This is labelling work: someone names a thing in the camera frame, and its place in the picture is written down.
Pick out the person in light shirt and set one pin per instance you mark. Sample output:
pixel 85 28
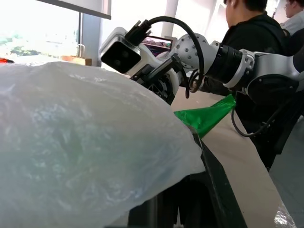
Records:
pixel 294 22

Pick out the green plastic bag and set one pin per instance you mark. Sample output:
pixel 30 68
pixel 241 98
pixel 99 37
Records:
pixel 204 116

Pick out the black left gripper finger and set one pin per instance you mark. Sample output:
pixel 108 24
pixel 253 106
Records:
pixel 213 202

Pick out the light wooden box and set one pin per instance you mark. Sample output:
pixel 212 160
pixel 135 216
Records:
pixel 76 59

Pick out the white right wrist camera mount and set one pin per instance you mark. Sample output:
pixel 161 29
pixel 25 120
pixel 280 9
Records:
pixel 145 55

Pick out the orange object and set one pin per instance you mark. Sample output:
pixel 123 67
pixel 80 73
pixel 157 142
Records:
pixel 5 60

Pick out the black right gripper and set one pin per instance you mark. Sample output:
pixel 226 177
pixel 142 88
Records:
pixel 159 87

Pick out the person in black jacket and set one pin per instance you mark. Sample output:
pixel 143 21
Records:
pixel 251 31

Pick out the clear crinkled plastic piece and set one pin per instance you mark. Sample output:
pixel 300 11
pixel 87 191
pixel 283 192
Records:
pixel 285 217

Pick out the white translucent plastic bag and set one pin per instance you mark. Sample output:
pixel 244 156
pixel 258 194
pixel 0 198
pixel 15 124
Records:
pixel 71 142

